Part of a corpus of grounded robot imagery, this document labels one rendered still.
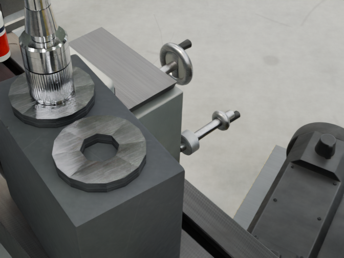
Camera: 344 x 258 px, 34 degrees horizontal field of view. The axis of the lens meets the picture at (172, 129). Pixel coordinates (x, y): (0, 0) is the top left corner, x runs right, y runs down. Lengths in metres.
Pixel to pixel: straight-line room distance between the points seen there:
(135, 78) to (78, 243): 0.75
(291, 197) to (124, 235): 0.74
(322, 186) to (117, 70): 0.53
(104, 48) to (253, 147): 0.99
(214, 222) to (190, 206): 0.04
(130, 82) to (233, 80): 1.25
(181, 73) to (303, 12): 1.58
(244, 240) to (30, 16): 0.38
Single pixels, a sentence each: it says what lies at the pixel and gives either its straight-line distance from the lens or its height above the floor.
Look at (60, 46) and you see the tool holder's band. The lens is 0.55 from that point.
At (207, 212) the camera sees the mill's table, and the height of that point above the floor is 0.96.
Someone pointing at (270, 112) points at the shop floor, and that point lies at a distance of 2.30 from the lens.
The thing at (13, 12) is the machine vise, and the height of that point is 0.98.
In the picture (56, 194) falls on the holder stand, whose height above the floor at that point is 1.15.
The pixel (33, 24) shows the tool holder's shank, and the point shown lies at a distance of 0.54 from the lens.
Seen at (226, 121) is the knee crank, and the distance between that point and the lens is 1.43.
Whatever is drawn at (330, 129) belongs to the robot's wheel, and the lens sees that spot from 1.41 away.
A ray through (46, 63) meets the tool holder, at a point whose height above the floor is 1.21.
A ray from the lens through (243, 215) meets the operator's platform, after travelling 1.44.
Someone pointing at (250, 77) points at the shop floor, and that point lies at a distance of 2.45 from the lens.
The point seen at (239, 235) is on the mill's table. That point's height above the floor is 0.96.
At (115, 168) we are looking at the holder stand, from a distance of 0.52.
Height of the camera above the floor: 1.55
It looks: 45 degrees down
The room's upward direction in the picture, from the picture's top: 2 degrees clockwise
